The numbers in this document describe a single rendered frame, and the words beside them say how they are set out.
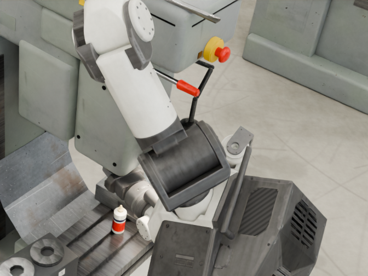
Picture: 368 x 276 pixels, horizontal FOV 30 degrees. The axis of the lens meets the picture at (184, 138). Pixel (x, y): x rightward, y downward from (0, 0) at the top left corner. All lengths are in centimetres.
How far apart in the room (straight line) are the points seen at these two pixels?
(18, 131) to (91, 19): 106
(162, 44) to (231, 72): 339
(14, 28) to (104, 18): 71
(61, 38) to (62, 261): 59
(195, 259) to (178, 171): 18
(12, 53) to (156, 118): 88
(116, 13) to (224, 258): 50
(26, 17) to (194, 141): 73
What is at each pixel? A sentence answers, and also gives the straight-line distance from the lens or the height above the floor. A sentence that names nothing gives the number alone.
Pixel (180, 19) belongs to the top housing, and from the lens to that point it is 148.
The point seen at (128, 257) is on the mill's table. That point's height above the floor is 96.
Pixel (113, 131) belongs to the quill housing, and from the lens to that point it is 180.
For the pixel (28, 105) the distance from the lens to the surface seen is 197.
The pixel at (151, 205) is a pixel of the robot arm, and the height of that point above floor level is 129.
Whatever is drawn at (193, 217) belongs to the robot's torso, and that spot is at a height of 164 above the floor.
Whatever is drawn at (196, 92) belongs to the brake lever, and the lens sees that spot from 156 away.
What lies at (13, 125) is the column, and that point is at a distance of 219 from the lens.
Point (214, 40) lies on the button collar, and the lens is 160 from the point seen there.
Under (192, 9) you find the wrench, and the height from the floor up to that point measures 190.
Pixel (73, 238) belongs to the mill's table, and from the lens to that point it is 220.
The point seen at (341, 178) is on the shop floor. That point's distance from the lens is 424.
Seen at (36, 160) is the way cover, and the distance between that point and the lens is 231.
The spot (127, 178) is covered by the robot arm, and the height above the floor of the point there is 126.
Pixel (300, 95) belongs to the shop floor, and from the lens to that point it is 486.
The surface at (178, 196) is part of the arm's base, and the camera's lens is 128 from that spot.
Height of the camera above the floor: 257
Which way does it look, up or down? 38 degrees down
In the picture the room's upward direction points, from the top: 11 degrees clockwise
